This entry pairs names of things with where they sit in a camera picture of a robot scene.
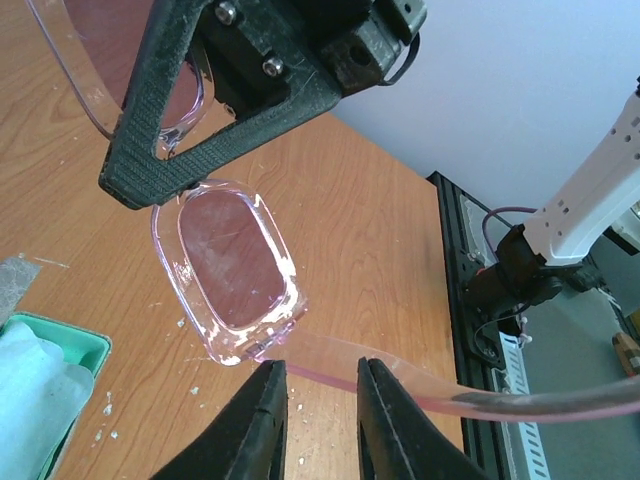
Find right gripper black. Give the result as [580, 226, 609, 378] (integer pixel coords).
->
[196, 1, 427, 120]

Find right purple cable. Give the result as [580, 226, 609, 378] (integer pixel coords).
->
[481, 205, 539, 261]

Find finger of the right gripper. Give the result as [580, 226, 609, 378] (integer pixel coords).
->
[97, 0, 341, 210]

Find light blue cleaning cloth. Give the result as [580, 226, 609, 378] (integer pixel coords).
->
[1, 322, 94, 479]

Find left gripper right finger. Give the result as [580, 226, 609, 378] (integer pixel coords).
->
[356, 357, 487, 480]

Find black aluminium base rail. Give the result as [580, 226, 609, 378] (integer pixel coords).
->
[428, 172, 515, 479]

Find grey felt glasses case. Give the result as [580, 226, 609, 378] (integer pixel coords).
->
[0, 253, 113, 480]

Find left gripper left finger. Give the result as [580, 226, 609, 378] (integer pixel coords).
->
[153, 361, 288, 479]

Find light blue slotted cable duct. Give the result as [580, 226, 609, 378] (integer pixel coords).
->
[491, 331, 551, 480]

